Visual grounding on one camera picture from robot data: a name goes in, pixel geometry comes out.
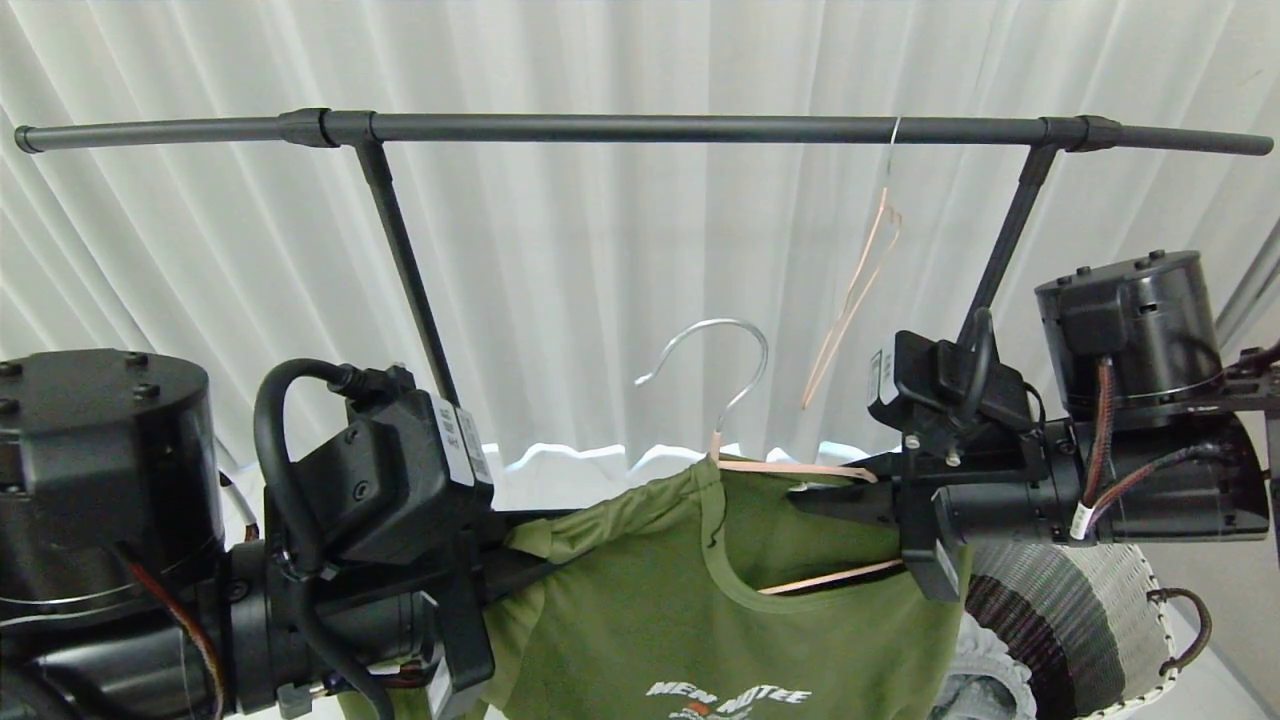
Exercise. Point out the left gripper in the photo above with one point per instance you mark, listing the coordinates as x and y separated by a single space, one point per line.
380 640

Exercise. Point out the green long-sleeved shirt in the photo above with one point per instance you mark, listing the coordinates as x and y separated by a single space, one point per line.
620 620

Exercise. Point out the white curtain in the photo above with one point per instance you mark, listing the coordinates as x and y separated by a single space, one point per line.
600 280

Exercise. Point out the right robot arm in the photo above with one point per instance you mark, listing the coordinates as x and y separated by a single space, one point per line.
1130 320

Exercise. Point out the white laundry basket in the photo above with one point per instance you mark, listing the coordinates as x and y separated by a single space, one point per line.
1100 620

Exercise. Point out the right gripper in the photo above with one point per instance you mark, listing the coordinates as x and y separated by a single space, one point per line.
1010 510

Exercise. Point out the pink clothes hanger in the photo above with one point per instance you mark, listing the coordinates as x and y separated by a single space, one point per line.
846 300
800 467

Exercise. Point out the black clothes rack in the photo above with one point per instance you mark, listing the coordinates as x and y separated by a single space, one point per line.
650 128

